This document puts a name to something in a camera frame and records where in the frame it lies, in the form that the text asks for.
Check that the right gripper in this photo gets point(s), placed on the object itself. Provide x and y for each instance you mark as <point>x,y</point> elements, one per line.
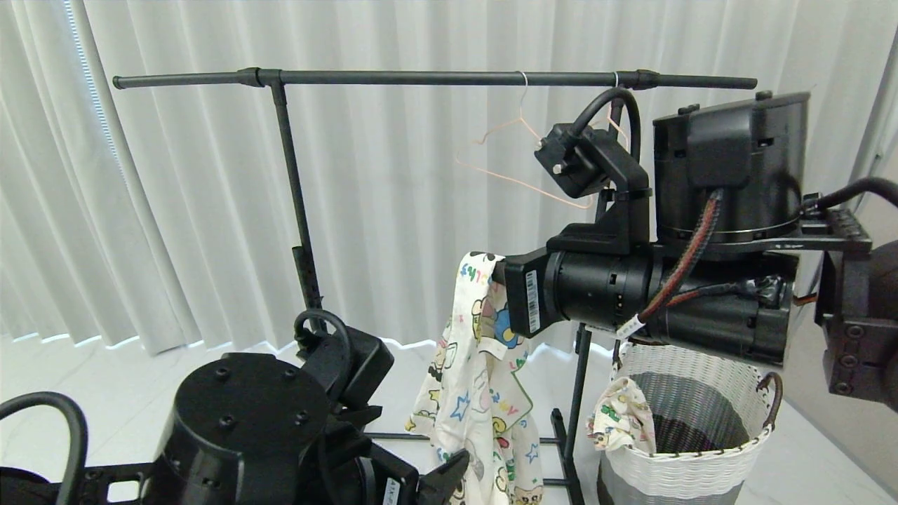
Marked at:
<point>596,287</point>

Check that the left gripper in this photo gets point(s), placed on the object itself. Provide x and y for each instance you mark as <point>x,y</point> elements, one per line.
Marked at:
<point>372,470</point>

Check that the cream printed shirt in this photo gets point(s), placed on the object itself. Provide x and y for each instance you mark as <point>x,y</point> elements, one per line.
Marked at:
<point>477,393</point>

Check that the pink clothes hanger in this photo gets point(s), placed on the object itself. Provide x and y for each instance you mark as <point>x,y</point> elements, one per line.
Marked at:
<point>520,118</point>
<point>617,129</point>

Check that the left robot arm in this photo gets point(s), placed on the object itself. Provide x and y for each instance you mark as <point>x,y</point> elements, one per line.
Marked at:
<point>238,428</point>

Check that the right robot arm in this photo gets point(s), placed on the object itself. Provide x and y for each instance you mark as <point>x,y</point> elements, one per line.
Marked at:
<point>729,161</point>

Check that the heap of clothes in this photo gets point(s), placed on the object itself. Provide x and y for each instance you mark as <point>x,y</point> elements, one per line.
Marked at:
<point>621,417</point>

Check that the white laundry basket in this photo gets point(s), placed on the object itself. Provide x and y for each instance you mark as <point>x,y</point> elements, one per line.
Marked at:
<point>687,463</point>

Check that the black clothes rack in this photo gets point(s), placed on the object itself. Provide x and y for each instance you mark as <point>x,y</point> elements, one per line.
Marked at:
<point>421,77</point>

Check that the white curtain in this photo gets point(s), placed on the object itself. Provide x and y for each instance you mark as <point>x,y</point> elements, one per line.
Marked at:
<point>210,210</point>

